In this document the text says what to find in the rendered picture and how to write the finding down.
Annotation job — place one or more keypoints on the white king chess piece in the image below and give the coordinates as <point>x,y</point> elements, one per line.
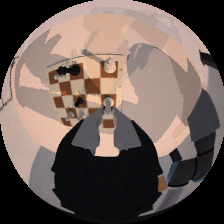
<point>109,64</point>

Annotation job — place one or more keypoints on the brown and cream chessboard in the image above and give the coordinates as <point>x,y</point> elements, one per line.
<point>92,84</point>

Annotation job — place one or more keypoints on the white pawn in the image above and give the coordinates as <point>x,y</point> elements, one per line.
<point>58,76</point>
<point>71,114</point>
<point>81,114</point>

